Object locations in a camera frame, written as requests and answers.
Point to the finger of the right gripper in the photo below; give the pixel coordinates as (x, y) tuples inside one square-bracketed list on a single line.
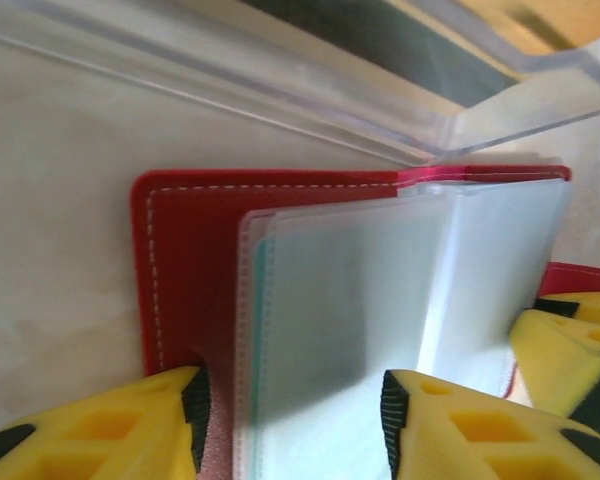
[(550, 360), (595, 312)]

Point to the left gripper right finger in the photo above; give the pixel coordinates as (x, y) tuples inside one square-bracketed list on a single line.
[(480, 440)]

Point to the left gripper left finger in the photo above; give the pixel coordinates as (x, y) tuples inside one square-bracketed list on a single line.
[(95, 435)]

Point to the red card holder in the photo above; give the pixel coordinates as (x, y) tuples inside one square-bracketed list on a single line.
[(195, 275)]

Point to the teal credit card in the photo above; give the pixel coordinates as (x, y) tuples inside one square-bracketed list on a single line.
[(261, 310)]

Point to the gold credit card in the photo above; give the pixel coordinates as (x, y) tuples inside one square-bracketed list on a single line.
[(580, 20)]

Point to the clear acrylic card stand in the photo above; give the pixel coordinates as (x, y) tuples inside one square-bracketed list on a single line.
[(330, 115)]

